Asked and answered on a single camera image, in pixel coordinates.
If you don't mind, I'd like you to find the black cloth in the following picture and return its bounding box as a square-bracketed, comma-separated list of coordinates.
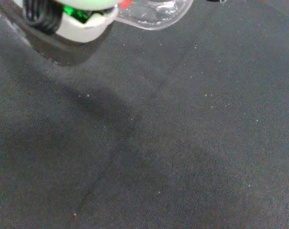
[0, 0, 289, 229]

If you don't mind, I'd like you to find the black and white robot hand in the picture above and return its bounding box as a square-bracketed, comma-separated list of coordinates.
[0, 0, 122, 67]

